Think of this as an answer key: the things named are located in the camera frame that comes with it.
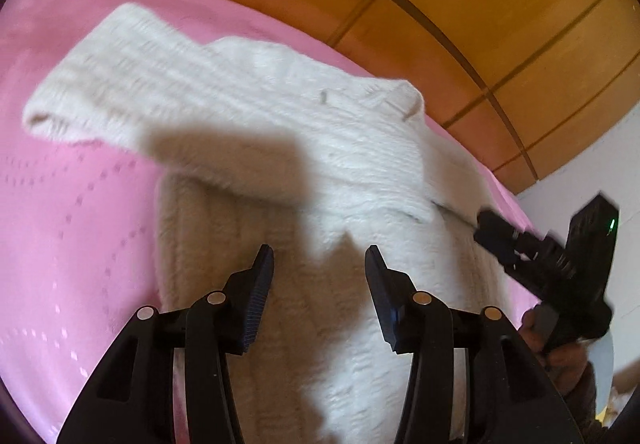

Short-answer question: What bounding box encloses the white knit sweater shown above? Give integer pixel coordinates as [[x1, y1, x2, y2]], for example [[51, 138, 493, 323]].
[[22, 1, 533, 444]]

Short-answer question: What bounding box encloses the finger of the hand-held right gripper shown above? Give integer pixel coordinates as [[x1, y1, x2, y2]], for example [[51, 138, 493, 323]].
[[472, 231, 532, 277], [475, 209, 527, 245]]

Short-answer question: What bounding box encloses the person's right hand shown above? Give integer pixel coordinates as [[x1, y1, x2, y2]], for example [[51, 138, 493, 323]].
[[519, 309, 597, 397]]

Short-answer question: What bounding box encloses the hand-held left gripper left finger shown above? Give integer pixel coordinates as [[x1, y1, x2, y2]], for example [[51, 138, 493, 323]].
[[56, 244, 275, 444]]

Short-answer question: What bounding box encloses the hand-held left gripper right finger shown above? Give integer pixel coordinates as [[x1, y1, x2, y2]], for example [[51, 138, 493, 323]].
[[364, 245, 587, 444]]

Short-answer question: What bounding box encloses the person's right forearm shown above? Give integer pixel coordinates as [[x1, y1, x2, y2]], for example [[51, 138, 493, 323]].
[[565, 363, 603, 430]]

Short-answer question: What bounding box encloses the pink dotted blanket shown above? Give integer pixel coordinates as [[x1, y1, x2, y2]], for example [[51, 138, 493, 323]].
[[0, 0, 538, 444]]

